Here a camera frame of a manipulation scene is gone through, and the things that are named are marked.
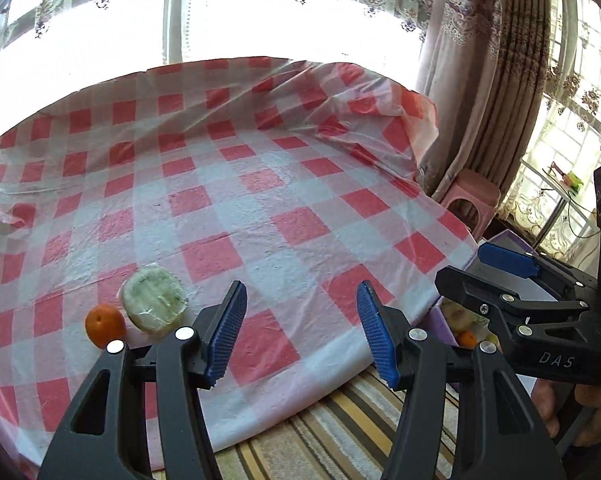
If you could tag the red white checked tablecloth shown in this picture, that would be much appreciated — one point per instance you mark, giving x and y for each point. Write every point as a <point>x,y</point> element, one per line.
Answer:
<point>230,185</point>

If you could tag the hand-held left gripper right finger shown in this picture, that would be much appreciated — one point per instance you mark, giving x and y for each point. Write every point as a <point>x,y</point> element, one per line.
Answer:
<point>375,332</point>

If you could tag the beige embroidered curtain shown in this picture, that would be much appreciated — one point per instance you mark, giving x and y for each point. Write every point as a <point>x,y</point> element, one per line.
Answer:
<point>455,60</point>

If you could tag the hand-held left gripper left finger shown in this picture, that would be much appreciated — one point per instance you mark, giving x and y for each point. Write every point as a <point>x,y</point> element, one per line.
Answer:
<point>225,332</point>

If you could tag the striped towel cloth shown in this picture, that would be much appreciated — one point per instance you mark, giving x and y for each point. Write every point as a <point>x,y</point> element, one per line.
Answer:
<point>340,440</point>

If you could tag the pink plastic stool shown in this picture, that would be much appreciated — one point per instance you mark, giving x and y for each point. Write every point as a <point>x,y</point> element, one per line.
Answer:
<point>468,195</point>

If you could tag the metal-framed glass table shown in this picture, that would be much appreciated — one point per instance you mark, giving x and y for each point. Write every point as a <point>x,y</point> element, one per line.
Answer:
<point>555,195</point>

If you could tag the purple storage box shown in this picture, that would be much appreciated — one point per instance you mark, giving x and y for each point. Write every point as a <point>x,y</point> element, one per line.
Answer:
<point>502,239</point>

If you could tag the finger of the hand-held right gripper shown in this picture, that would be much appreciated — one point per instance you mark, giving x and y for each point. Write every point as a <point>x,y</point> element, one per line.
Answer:
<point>480,291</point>
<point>505,259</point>

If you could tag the large green fruit piece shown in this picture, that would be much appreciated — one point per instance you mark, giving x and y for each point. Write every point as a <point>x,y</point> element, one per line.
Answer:
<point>154,300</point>

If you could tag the small orange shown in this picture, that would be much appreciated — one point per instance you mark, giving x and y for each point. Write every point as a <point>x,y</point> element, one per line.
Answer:
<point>105,327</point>

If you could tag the small green object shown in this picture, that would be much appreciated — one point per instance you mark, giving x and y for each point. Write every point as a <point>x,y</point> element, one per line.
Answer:
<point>574,181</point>

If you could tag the brown pleated curtain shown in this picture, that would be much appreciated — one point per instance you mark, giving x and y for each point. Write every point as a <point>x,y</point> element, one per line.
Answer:
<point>522,85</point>

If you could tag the person's right hand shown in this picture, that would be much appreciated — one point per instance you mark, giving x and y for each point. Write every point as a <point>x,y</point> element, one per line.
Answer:
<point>597,415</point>

